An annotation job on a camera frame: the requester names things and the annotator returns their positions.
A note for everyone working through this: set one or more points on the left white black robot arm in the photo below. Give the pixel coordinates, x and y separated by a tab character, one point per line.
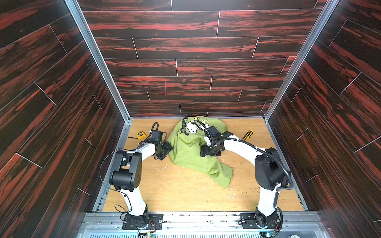
126	173

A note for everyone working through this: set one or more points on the green Snoopy zip jacket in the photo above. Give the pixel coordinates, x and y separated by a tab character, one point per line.
187	140

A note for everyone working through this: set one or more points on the yellow black utility knife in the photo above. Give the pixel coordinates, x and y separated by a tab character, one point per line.
248	135

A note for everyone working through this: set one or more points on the yellow tape measure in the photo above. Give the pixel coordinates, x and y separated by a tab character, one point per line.
139	135

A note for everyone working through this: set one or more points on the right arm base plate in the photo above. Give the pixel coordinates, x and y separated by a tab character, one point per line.
254	221

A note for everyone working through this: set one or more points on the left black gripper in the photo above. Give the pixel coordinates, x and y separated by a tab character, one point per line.
164	149

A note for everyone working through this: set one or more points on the aluminium front rail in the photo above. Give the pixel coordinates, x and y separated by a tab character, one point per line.
300	224

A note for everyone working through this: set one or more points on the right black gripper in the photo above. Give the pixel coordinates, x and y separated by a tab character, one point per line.
209	150

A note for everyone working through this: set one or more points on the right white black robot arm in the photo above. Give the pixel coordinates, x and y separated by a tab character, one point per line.
270	172

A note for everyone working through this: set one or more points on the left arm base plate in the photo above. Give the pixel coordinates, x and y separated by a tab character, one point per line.
149	221

